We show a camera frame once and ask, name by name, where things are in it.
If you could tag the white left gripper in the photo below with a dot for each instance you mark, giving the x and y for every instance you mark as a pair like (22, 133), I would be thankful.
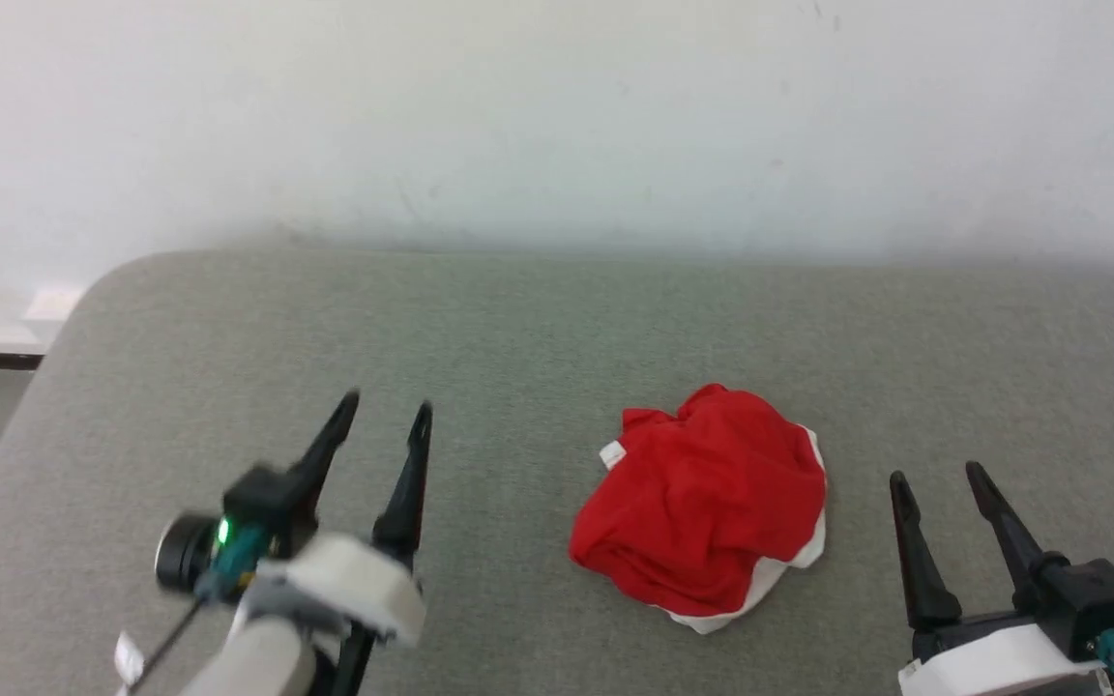
(354, 585)

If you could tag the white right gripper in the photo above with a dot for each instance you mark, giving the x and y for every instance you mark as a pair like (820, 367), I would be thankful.
(992, 662)

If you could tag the red and white basketball shorts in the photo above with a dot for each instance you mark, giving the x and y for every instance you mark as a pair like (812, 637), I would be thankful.
(702, 503)

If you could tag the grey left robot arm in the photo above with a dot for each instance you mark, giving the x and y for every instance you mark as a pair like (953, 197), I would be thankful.
(252, 662)

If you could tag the grey fabric sofa seat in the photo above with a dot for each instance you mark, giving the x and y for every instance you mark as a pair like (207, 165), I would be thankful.
(538, 338)

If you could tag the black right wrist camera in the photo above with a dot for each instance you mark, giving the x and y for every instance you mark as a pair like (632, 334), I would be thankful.
(1094, 599)

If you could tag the teal left camera connector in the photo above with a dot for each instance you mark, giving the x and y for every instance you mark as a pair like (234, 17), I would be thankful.
(233, 559)

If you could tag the white wall skirting board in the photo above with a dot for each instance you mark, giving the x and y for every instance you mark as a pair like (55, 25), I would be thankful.
(6, 324)

